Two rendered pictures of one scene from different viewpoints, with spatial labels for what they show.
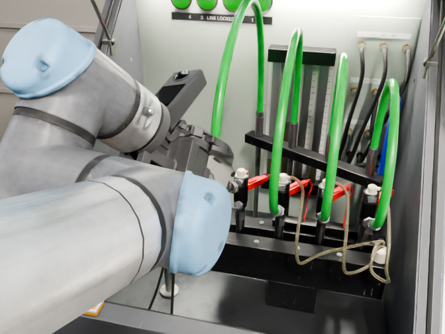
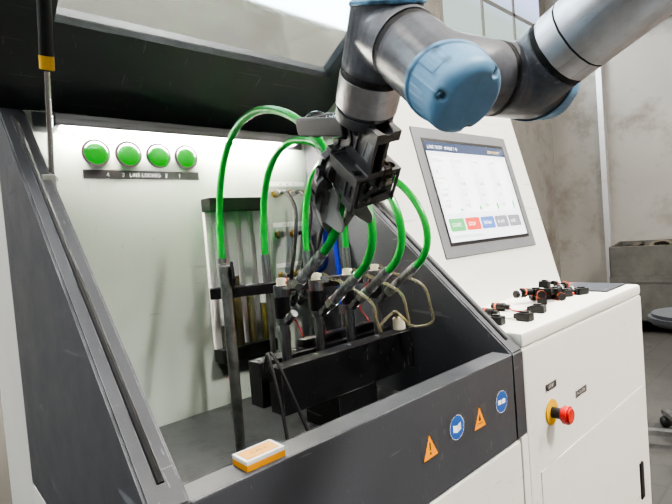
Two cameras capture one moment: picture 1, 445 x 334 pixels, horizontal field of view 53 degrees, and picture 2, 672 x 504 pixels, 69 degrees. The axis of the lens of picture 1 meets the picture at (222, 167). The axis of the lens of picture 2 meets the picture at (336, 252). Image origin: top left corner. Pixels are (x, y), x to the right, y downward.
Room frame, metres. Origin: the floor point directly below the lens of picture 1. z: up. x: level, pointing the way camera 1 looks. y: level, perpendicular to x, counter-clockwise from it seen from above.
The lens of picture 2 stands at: (0.17, 0.62, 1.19)
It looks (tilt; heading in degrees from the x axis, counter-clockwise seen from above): 2 degrees down; 304
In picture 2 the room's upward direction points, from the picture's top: 5 degrees counter-clockwise
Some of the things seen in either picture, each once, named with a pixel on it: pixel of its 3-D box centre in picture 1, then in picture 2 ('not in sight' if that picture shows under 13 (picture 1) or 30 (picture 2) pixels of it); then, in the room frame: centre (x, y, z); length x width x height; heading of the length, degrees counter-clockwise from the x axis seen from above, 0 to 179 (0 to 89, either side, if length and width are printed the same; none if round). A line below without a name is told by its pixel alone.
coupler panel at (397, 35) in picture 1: (374, 91); (294, 231); (0.93, -0.33, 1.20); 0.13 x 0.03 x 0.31; 76
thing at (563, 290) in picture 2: not in sight; (551, 288); (0.41, -0.72, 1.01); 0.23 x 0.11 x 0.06; 76
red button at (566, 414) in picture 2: not in sight; (561, 414); (0.35, -0.41, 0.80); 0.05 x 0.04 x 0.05; 76
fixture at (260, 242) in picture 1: (295, 266); (339, 380); (0.70, -0.15, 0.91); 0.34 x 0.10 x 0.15; 76
